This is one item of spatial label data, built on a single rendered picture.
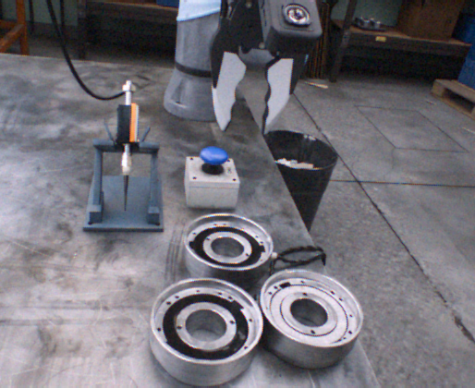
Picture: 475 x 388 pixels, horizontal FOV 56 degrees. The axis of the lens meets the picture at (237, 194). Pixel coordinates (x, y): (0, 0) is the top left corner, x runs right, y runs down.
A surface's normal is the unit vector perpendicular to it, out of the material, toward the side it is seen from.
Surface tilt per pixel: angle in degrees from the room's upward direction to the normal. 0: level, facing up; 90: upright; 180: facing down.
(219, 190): 90
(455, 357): 0
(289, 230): 0
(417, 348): 0
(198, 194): 90
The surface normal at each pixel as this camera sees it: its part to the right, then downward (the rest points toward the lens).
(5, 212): 0.14, -0.84
